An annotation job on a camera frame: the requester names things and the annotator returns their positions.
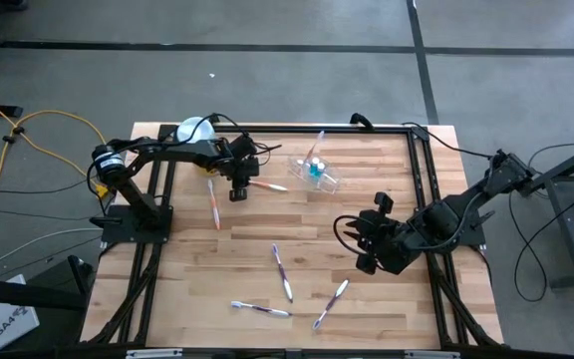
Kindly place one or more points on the black aluminium table frame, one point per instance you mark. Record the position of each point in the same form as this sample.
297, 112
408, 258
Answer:
317, 128

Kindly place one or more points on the black desk frame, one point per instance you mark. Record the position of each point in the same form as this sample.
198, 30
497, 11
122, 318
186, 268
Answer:
563, 219

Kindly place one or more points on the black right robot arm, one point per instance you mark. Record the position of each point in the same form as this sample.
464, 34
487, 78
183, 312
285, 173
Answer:
446, 219

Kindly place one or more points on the clear acrylic organizer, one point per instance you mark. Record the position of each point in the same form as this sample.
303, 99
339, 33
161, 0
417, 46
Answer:
329, 185

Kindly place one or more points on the silver edge bracket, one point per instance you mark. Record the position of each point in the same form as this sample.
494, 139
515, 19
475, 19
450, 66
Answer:
152, 354
431, 355

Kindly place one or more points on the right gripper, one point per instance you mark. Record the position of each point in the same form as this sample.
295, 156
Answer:
386, 239

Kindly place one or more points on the purple white toothbrush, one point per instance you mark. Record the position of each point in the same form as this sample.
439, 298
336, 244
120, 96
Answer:
282, 273
332, 302

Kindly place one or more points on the blue toothbrush bottom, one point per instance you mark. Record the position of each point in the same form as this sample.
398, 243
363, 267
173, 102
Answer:
262, 309

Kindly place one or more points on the yellow white wipes canister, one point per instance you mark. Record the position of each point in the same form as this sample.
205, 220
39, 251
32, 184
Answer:
192, 130

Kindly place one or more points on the black side stand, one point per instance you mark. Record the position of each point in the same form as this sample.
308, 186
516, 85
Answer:
28, 294

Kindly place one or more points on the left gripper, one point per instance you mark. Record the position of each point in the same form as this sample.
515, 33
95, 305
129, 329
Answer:
239, 159

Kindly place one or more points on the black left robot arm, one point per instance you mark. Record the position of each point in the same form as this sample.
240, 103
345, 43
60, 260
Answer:
177, 149

